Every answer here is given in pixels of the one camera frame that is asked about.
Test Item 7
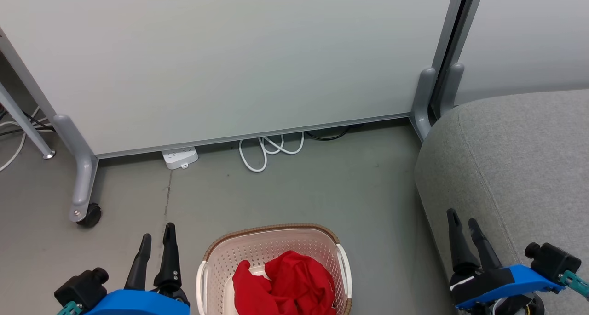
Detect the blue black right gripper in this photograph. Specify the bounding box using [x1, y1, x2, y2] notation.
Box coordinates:
[446, 208, 564, 315]

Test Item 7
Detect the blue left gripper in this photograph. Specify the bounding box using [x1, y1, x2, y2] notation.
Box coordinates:
[85, 223, 190, 315]

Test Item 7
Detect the red cloth garment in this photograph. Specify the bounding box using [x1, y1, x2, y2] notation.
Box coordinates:
[232, 250, 337, 315]

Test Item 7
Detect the grey fabric sofa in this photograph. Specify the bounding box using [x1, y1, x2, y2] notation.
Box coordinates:
[414, 89, 589, 315]

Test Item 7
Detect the black caster wheel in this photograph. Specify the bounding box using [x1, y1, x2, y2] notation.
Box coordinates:
[76, 203, 102, 228]

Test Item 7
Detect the beige plastic laundry basket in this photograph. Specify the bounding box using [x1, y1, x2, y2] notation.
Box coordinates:
[196, 223, 353, 315]

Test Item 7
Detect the white power strip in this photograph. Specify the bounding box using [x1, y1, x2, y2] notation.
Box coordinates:
[161, 146, 199, 170]

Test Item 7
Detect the grey partition leg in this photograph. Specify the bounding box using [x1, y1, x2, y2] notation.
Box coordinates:
[410, 67, 437, 143]
[439, 63, 465, 118]
[52, 114, 99, 223]

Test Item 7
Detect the metal table leg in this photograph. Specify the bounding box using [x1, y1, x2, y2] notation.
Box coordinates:
[0, 83, 57, 160]

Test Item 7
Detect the wide white partition panel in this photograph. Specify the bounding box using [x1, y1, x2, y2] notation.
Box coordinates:
[0, 0, 456, 159]

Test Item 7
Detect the teal cable connector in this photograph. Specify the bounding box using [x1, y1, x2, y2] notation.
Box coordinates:
[56, 301, 83, 315]
[559, 270, 589, 299]

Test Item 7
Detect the coiled white cable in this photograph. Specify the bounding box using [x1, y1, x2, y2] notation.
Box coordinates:
[238, 132, 305, 173]

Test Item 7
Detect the thin white cable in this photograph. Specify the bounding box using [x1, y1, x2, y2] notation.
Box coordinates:
[0, 106, 42, 172]

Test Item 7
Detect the thin black cable bundle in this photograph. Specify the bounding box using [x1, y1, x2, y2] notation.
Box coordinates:
[0, 110, 56, 134]

